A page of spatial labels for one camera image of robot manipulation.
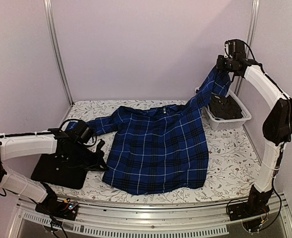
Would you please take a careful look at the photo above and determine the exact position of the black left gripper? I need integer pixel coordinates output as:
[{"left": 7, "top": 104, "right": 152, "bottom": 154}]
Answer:
[{"left": 71, "top": 142, "right": 108, "bottom": 172}]

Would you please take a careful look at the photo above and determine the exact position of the blue plaid long sleeve shirt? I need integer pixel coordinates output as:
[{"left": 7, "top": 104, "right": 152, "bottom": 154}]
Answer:
[{"left": 61, "top": 67, "right": 232, "bottom": 196}]

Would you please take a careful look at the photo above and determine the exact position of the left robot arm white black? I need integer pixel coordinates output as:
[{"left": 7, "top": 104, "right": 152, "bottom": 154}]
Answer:
[{"left": 0, "top": 119, "right": 108, "bottom": 215}]

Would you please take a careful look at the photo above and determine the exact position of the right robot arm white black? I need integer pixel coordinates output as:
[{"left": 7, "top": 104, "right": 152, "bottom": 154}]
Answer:
[{"left": 217, "top": 39, "right": 292, "bottom": 216}]

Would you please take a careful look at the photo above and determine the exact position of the folded black polo shirt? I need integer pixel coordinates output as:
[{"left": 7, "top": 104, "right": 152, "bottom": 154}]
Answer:
[{"left": 31, "top": 154, "right": 87, "bottom": 189}]

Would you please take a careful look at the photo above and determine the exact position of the dark striped shirt in basket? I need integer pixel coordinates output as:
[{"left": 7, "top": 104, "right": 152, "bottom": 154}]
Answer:
[{"left": 209, "top": 95, "right": 243, "bottom": 120}]

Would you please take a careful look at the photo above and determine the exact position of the white plastic laundry basket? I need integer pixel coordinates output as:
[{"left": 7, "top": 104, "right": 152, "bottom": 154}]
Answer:
[{"left": 202, "top": 90, "right": 252, "bottom": 130}]

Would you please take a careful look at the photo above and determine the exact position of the floral patterned table mat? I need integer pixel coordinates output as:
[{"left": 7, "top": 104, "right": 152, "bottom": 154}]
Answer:
[{"left": 50, "top": 100, "right": 260, "bottom": 205}]

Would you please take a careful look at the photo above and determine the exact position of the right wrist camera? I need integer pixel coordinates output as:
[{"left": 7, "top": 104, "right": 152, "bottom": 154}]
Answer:
[{"left": 224, "top": 41, "right": 231, "bottom": 58}]

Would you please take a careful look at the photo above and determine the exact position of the right aluminium frame post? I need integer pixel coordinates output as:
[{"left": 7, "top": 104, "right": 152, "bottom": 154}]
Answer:
[{"left": 234, "top": 0, "right": 260, "bottom": 96}]

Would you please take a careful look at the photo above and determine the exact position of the aluminium frame post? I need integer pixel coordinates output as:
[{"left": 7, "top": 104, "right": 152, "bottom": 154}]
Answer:
[
  {"left": 43, "top": 0, "right": 74, "bottom": 106},
  {"left": 234, "top": 0, "right": 260, "bottom": 96}
]

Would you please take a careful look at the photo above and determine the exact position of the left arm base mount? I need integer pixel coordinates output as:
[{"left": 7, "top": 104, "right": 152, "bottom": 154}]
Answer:
[{"left": 35, "top": 198, "right": 78, "bottom": 221}]

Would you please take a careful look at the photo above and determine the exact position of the aluminium front rail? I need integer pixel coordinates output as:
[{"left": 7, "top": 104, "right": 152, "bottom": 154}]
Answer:
[{"left": 9, "top": 194, "right": 292, "bottom": 238}]

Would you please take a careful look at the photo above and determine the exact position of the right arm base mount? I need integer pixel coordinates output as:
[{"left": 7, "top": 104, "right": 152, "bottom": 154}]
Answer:
[{"left": 226, "top": 199, "right": 270, "bottom": 234}]

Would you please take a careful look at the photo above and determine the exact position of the left aluminium frame post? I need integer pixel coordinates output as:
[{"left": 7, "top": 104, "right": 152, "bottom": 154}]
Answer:
[{"left": 43, "top": 0, "right": 74, "bottom": 106}]

